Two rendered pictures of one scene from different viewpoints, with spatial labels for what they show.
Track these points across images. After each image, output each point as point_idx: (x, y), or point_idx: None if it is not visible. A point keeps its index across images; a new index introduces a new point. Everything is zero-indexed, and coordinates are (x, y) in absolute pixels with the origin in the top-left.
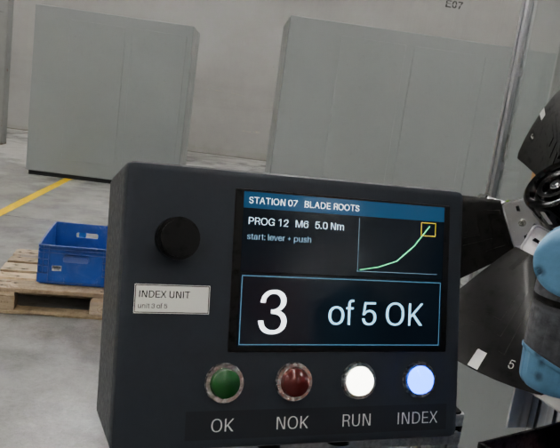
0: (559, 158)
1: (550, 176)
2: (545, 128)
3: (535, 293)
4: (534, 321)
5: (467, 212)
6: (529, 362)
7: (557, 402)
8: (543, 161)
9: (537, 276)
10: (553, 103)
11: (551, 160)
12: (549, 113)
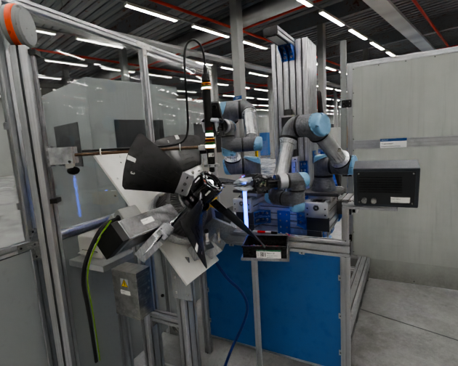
0: (180, 175)
1: (206, 179)
2: (147, 165)
3: (302, 190)
4: (304, 196)
5: (198, 213)
6: (304, 205)
7: (214, 259)
8: (158, 181)
9: (309, 184)
10: (138, 151)
11: (170, 178)
12: (142, 157)
